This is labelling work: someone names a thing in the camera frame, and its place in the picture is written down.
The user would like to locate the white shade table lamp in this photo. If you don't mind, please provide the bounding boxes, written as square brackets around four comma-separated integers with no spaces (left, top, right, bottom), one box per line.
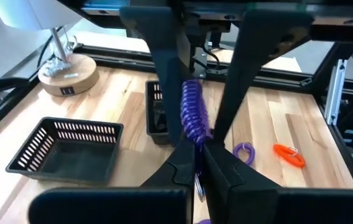
[0,0,100,97]

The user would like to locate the silver aluminium bracket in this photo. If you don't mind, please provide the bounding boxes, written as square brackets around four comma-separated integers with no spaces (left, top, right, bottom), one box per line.
[324,58,348,125]

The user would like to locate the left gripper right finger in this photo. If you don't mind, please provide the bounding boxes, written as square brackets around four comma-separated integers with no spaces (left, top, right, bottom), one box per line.
[203,142,353,224]

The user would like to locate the orange coil wrist keychain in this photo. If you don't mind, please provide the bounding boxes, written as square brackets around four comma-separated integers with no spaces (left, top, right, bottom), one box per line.
[272,142,307,169]

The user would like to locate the black plastic slotted basket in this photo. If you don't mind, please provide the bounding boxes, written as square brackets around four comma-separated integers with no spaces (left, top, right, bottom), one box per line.
[145,80,173,146]
[5,116,124,185]

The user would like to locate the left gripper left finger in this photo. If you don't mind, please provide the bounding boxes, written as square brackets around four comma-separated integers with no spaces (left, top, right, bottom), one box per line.
[29,138,196,224]

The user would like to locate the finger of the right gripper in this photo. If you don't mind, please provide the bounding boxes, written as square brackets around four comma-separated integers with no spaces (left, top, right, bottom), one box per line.
[119,6,193,147]
[212,9,316,146]

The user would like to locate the thick black cable loop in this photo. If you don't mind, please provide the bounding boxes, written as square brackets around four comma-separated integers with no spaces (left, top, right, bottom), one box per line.
[0,77,30,110]

